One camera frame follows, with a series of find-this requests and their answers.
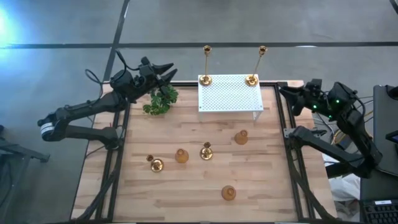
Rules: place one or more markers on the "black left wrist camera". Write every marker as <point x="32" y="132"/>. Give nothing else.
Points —
<point x="145" y="61"/>

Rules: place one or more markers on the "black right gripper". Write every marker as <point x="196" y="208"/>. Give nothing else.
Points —
<point x="315" y="99"/>

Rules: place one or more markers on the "black metal stand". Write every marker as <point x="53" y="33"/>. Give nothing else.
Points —
<point x="18" y="152"/>

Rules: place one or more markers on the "green artificial plant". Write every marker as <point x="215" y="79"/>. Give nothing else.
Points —
<point x="160" y="101"/>

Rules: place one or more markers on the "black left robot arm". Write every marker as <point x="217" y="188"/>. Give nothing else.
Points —
<point x="77" y="109"/>

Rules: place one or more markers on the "black aluminium table frame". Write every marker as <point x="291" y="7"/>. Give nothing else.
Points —
<point x="186" y="83"/>

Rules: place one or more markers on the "dark grey flat panel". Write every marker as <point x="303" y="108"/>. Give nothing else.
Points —
<point x="384" y="118"/>

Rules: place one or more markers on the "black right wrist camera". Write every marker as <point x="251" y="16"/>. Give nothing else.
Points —
<point x="314" y="83"/>

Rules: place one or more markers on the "short brass candlestick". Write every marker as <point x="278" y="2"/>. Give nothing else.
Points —
<point x="157" y="165"/>
<point x="206" y="153"/>

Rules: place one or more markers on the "white perforated metal shelf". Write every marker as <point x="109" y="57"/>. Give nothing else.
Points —
<point x="230" y="93"/>

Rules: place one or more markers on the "white plastic bag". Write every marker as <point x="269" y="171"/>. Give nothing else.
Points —
<point x="345" y="186"/>

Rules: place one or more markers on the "black keyboard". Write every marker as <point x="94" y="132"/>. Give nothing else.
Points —
<point x="381" y="213"/>

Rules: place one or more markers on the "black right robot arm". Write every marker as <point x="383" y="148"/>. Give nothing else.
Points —
<point x="357" y="130"/>

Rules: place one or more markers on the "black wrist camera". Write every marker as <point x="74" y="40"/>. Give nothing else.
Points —
<point x="145" y="61"/>
<point x="314" y="83"/>

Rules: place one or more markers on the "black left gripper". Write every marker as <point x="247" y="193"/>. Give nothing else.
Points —
<point x="150" y="79"/>

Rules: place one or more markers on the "tall brass candlestick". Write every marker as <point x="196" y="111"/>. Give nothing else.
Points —
<point x="251" y="80"/>
<point x="205" y="80"/>

